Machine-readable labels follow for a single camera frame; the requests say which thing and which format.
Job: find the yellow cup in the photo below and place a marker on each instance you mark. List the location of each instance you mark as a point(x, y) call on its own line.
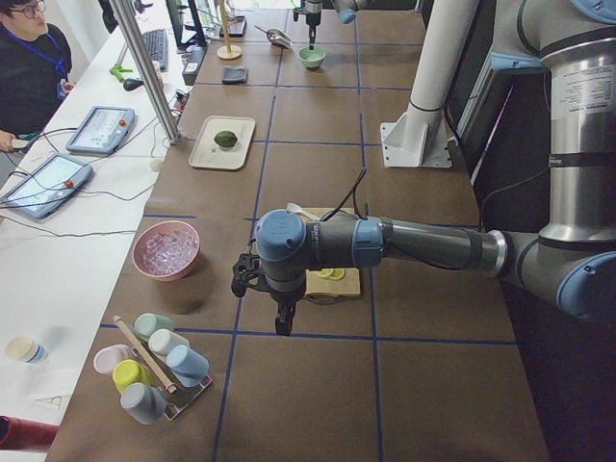
point(128, 372)

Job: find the wooden mug stand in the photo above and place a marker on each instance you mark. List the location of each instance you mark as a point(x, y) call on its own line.
point(228, 51)

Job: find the mint green bowl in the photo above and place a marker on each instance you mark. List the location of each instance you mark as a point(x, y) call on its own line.
point(311, 57)

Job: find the black keyboard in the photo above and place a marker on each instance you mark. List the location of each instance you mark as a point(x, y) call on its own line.
point(156, 45)

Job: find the teach pendant near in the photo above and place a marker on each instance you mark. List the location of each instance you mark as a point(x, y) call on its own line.
point(48, 187)

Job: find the paper cup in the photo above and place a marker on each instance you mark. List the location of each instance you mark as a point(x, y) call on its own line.
point(25, 349)

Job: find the grey cup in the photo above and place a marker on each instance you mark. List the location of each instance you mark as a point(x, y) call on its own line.
point(143, 402)

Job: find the green avocado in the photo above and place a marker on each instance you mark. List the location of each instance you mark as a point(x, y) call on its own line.
point(225, 139)

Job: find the cup rack with wooden handle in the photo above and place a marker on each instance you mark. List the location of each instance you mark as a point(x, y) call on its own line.
point(177, 396)

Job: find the grey folded cloth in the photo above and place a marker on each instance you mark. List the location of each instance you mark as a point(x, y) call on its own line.
point(234, 75)

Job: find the white spoon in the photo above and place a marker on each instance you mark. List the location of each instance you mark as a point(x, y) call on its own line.
point(297, 209)

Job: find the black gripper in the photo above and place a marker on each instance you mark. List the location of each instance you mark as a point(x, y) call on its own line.
point(285, 297)
point(313, 18)

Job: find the green cup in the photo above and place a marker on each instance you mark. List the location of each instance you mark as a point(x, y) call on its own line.
point(148, 323)

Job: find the wooden cutting board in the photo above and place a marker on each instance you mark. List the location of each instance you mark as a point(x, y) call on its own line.
point(323, 290)

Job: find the white pillar mount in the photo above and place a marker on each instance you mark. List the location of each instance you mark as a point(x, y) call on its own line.
point(419, 137)

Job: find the pink bowl with ice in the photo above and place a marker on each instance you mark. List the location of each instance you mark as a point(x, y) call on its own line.
point(167, 251)

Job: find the white tray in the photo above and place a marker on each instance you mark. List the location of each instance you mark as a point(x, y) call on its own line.
point(206, 154)

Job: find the teach pendant far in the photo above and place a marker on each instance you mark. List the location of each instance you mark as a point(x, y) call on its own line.
point(102, 131)

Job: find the aluminium frame post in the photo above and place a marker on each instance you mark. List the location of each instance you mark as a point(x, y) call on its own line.
point(127, 23)

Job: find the white cup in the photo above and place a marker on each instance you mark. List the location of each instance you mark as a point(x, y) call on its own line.
point(162, 341)

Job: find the person in black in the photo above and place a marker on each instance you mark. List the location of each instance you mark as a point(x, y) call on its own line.
point(36, 62)

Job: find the pink cup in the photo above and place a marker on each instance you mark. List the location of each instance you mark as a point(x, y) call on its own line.
point(106, 359)

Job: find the lemon slice lower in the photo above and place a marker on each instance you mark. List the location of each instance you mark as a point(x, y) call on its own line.
point(337, 274)

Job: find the steel scoop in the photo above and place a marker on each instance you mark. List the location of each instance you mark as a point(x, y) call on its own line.
point(276, 37)

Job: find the blue cup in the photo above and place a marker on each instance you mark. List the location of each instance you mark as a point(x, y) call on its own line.
point(189, 366)

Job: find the teach pendant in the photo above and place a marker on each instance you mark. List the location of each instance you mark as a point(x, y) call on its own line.
point(48, 187)
point(102, 131)

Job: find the red object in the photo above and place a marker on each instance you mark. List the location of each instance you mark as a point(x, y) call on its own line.
point(25, 435)

